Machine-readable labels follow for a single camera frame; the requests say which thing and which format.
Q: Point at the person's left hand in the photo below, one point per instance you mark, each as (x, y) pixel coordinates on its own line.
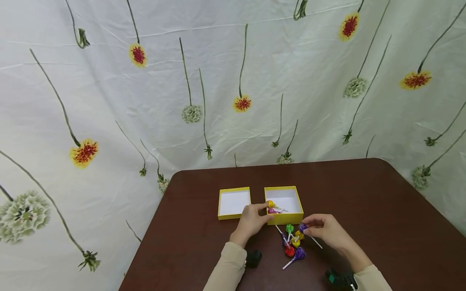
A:
(249, 222)

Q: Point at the person's right hand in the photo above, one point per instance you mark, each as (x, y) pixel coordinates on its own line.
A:
(332, 231)

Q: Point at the person's right index finger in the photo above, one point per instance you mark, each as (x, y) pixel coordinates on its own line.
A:
(313, 218)

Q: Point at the person's left thumb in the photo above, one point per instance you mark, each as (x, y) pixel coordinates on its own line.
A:
(266, 218)

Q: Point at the person's left index finger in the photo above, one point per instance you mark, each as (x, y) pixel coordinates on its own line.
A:
(261, 205)

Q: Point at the person's right thumb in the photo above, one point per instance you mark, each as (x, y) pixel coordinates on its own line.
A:
(312, 232)

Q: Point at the purple lollipop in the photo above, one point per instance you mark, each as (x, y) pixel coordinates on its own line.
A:
(302, 227)

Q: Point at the yellow box with white inside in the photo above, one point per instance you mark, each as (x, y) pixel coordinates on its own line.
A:
(287, 219)

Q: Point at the person's left forearm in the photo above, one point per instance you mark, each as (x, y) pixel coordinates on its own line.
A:
(228, 267)

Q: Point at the person's right forearm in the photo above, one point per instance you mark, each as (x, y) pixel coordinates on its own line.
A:
(370, 277)

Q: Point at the pink lollipop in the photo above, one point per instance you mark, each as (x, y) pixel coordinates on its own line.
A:
(272, 211)

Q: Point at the yellow lollipop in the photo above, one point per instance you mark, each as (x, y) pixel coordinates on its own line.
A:
(271, 204)

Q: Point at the shallow yellow box lid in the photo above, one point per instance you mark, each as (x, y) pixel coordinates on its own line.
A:
(234, 202)

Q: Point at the pile of colorful lollipops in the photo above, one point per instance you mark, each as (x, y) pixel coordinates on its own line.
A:
(289, 251)

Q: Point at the black wrist band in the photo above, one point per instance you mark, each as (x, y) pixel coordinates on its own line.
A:
(340, 280)
(253, 258)

